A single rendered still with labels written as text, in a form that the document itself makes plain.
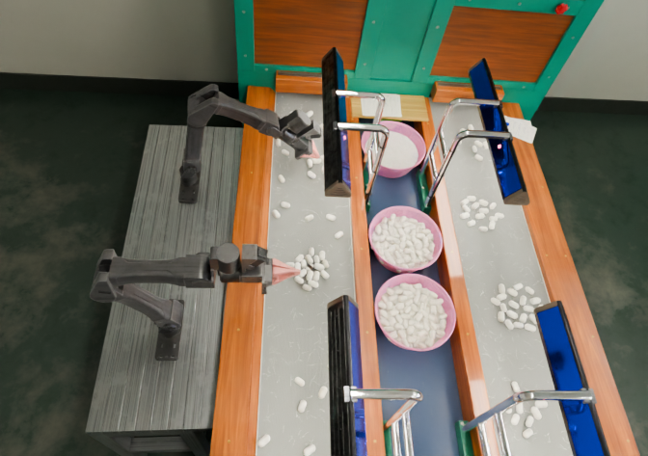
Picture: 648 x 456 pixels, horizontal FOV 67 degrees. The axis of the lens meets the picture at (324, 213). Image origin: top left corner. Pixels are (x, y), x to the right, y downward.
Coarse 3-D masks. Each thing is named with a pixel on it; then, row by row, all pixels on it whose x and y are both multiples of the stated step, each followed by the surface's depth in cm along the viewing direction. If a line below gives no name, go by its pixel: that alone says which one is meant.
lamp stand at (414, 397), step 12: (348, 396) 108; (360, 396) 108; (372, 396) 108; (384, 396) 108; (396, 396) 108; (408, 396) 109; (420, 396) 110; (408, 408) 117; (384, 420) 144; (396, 420) 128; (408, 420) 120; (384, 432) 141; (396, 432) 130; (408, 432) 119; (396, 444) 128; (408, 444) 117
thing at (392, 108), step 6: (384, 96) 213; (390, 96) 214; (396, 96) 214; (366, 102) 210; (372, 102) 211; (390, 102) 212; (396, 102) 212; (366, 108) 208; (372, 108) 209; (384, 108) 209; (390, 108) 210; (396, 108) 210; (366, 114) 206; (372, 114) 207; (384, 114) 207; (390, 114) 208; (396, 114) 208
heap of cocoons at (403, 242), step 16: (384, 224) 180; (400, 224) 182; (416, 224) 184; (384, 240) 177; (400, 240) 177; (416, 240) 180; (432, 240) 180; (384, 256) 173; (400, 256) 173; (416, 256) 176
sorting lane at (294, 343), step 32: (288, 96) 213; (320, 96) 215; (288, 160) 193; (288, 192) 184; (320, 192) 186; (288, 224) 176; (320, 224) 178; (288, 256) 169; (352, 256) 171; (288, 288) 162; (320, 288) 163; (352, 288) 164; (288, 320) 156; (320, 320) 157; (288, 352) 150; (320, 352) 151; (288, 384) 145; (320, 384) 146; (288, 416) 140; (320, 416) 140; (256, 448) 134; (288, 448) 135; (320, 448) 136
